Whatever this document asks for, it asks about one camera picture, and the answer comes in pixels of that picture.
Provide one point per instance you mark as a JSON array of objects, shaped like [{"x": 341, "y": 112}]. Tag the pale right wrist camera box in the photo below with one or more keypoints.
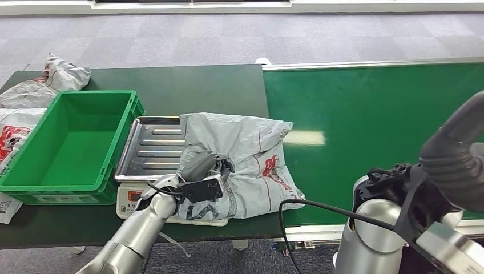
[{"x": 453, "y": 246}]

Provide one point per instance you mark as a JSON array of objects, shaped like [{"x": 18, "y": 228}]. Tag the grey plastic mailer package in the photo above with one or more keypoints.
[{"x": 245, "y": 143}]

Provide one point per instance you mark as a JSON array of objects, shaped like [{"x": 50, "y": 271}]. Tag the steel scale tray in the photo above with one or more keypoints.
[{"x": 151, "y": 151}]

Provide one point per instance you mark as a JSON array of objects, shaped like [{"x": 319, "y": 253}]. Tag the white table foot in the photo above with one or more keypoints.
[
  {"x": 78, "y": 250},
  {"x": 240, "y": 245}
]

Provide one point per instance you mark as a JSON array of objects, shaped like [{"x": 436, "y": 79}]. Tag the green plastic crate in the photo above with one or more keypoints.
[{"x": 75, "y": 151}]

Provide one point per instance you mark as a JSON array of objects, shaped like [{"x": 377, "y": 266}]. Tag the flat grey red-print mailer package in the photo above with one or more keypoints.
[{"x": 15, "y": 125}]

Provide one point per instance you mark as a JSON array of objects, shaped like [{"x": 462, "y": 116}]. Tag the green conveyor belt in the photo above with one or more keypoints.
[{"x": 378, "y": 106}]

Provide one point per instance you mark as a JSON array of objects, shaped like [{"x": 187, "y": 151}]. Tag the white round cap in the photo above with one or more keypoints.
[{"x": 263, "y": 60}]

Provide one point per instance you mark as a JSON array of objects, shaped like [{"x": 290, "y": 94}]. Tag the aluminium conveyor frame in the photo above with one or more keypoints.
[{"x": 378, "y": 64}]

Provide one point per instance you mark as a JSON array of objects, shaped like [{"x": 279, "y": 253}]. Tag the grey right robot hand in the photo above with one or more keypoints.
[{"x": 453, "y": 166}]

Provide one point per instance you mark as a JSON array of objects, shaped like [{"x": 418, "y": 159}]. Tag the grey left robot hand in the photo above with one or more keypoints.
[{"x": 200, "y": 164}]

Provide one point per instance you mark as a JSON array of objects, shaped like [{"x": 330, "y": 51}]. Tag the white electronic scale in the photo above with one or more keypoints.
[{"x": 126, "y": 196}]

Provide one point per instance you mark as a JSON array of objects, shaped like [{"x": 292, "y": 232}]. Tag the crumpled grey mailer package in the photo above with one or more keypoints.
[{"x": 64, "y": 75}]

